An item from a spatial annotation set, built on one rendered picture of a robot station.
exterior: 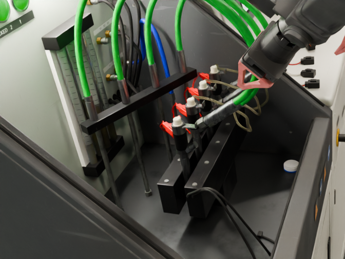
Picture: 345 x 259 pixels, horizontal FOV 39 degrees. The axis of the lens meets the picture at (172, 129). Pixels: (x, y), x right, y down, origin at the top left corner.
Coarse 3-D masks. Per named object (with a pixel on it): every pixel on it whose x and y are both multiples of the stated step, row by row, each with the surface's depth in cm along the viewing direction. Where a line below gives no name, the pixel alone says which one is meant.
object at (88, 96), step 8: (80, 0) 92; (216, 0) 82; (80, 8) 93; (224, 8) 82; (232, 8) 82; (80, 16) 94; (232, 16) 82; (80, 24) 95; (240, 24) 82; (80, 32) 96; (248, 32) 83; (80, 40) 98; (248, 40) 83; (80, 48) 98; (80, 56) 99; (80, 64) 100; (80, 72) 101; (80, 80) 103; (256, 80) 87; (88, 88) 104; (88, 96) 104; (240, 96) 90; (248, 96) 90
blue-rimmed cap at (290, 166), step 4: (288, 160) 126; (292, 160) 126; (284, 164) 125; (288, 164) 125; (292, 164) 124; (296, 164) 124; (284, 168) 125; (288, 168) 124; (292, 168) 123; (296, 168) 123; (288, 172) 124; (292, 172) 124
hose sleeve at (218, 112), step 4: (232, 100) 91; (224, 104) 92; (228, 104) 92; (232, 104) 91; (220, 108) 93; (224, 108) 92; (228, 108) 92; (232, 108) 92; (212, 112) 95; (216, 112) 94; (220, 112) 93; (224, 112) 93; (228, 112) 93; (208, 116) 95; (212, 116) 94; (216, 116) 94; (220, 116) 94; (204, 120) 96; (208, 120) 95; (212, 120) 95; (208, 124) 96
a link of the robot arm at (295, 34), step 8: (248, 0) 73; (256, 0) 72; (264, 0) 72; (272, 0) 70; (280, 0) 70; (288, 0) 69; (296, 0) 69; (264, 8) 73; (272, 8) 72; (280, 8) 70; (288, 8) 70; (272, 16) 73; (288, 32) 66; (296, 32) 65; (304, 32) 65; (296, 40) 67; (304, 40) 66; (312, 40) 66
